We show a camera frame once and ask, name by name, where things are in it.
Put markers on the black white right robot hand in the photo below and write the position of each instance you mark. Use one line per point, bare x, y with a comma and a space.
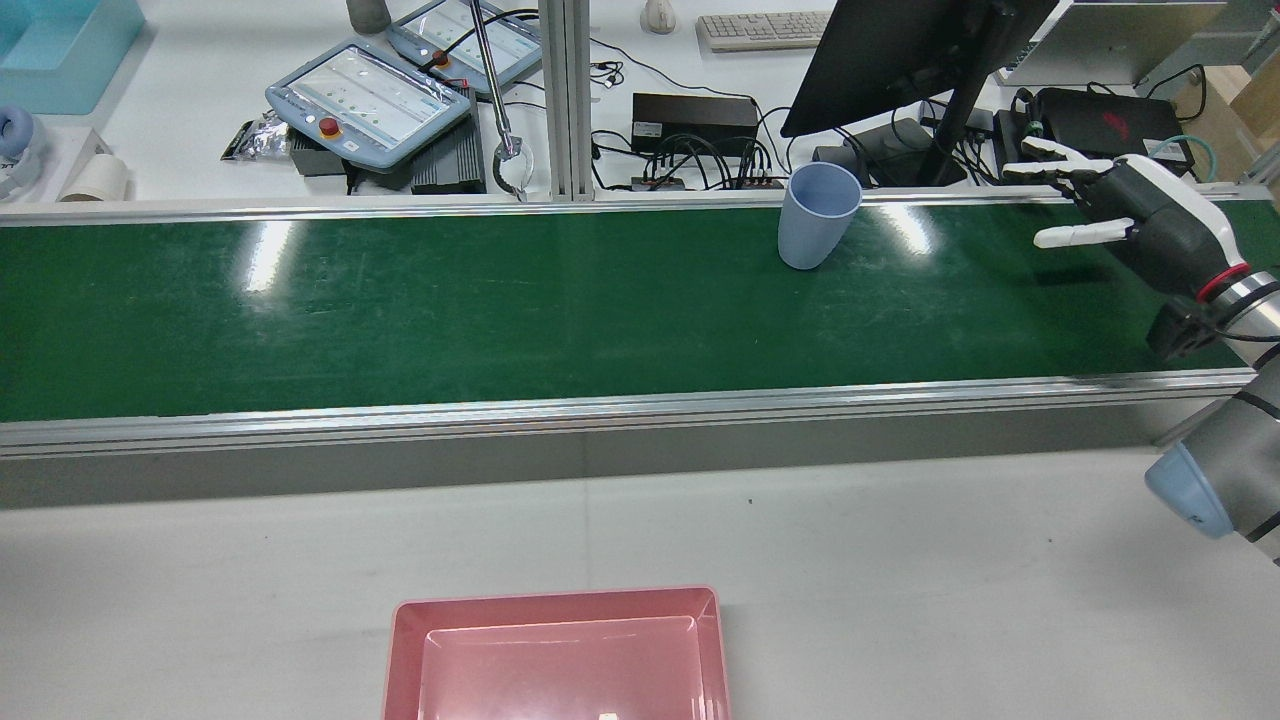
1160, 225

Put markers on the light blue plastic cup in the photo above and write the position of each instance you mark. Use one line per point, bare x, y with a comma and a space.
812, 230

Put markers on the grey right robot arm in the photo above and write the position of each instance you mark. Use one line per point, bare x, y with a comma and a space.
1250, 460

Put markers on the cardboard box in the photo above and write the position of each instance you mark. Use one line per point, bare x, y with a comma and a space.
1240, 110

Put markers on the black power supply box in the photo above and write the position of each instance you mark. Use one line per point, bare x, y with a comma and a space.
694, 122

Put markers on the pink plastic box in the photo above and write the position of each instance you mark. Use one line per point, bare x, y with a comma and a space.
560, 655

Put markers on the grey cup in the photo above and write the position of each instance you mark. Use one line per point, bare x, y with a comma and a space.
367, 14

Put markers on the black mini computer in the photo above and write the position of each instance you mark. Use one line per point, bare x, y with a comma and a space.
1110, 120

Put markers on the silver laptop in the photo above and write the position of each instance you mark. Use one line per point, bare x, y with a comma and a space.
1110, 40

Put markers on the black monitor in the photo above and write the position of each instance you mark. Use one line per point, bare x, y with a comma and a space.
890, 60

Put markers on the white keyboard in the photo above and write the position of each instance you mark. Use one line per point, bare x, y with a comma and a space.
762, 30

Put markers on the black usb hub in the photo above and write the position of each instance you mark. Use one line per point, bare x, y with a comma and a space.
700, 183

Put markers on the white computer mouse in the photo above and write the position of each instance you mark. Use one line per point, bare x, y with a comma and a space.
658, 15

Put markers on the green conveyor belt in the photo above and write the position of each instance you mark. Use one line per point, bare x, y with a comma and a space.
500, 310

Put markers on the metal reacher grabber tool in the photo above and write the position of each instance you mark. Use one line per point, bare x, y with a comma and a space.
493, 80

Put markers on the black ribbed device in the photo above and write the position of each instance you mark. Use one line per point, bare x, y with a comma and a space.
452, 160

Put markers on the small blue-grey teach pendant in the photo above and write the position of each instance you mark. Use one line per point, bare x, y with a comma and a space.
445, 35

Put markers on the large blue-grey teach pendant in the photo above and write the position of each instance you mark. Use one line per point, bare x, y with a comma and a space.
370, 100

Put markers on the silver foil packet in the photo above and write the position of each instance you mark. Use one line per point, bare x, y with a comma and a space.
257, 137

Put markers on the white tape roll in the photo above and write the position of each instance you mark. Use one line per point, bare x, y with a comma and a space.
98, 180

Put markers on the light blue plastic bin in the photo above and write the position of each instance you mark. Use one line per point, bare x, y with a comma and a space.
60, 50

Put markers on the aluminium profile post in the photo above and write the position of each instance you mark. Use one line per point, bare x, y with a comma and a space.
566, 100

